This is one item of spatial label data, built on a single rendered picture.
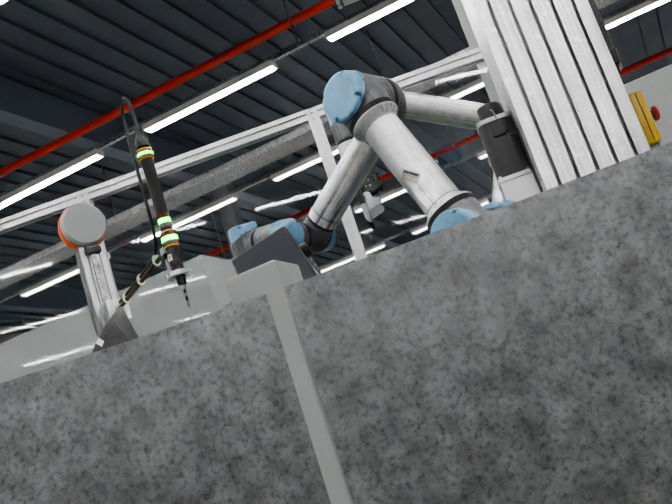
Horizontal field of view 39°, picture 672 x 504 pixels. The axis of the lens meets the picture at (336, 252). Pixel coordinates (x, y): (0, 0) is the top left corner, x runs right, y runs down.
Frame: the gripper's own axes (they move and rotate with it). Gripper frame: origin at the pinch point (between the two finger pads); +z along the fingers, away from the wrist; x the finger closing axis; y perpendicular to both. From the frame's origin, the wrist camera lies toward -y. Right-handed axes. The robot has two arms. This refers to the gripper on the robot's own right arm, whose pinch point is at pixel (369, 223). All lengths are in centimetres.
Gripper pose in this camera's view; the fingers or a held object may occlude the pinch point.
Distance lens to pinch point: 270.3
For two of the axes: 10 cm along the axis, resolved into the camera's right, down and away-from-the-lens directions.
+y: 9.4, -3.3, -0.7
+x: 1.4, 1.9, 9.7
